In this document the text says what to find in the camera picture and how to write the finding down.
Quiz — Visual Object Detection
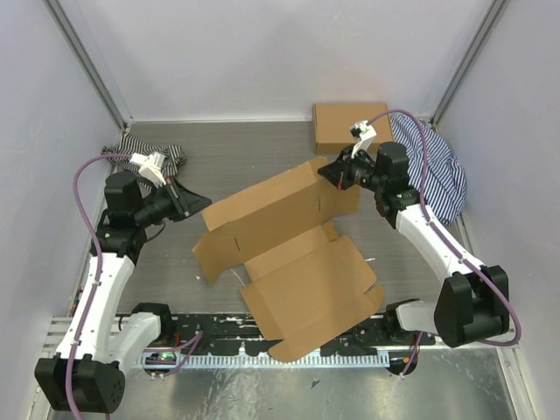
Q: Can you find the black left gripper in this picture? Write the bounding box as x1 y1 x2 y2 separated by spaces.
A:
135 174 213 227

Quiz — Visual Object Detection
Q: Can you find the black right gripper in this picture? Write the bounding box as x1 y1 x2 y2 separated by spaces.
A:
319 143 387 193

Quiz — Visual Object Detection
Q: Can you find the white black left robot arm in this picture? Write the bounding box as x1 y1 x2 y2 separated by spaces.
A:
34 171 212 417

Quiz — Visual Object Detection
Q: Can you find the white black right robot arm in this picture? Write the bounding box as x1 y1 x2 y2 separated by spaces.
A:
318 143 510 348

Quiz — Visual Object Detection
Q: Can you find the closed brown cardboard box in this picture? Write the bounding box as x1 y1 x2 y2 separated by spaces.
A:
312 102 388 155

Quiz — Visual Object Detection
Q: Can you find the black white striped cloth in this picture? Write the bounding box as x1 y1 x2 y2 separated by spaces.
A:
101 133 186 177

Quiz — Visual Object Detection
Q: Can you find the blue white striped cloth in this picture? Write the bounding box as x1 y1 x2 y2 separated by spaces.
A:
390 114 466 225

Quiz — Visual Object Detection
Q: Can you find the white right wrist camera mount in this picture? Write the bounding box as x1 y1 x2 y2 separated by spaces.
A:
350 120 377 159

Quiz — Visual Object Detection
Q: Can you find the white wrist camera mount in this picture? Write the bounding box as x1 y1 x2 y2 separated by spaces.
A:
129 152 166 188
350 120 377 159

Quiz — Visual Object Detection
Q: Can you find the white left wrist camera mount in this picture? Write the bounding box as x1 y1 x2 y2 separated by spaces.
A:
129 152 166 188

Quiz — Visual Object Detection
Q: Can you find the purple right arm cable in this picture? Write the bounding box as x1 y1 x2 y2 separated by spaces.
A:
365 108 522 349

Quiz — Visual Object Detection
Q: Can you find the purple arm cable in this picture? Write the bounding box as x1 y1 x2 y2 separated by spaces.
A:
365 108 522 349
65 153 135 415

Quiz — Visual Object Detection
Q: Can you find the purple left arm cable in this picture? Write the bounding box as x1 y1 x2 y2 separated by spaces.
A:
65 153 135 415

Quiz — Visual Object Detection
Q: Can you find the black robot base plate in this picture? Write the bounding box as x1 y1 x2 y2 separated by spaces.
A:
150 313 419 357

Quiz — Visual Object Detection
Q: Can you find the slotted grey cable duct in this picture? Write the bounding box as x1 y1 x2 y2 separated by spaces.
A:
135 352 390 369

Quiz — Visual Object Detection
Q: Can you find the aluminium frame rail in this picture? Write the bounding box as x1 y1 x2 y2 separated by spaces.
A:
43 315 130 353

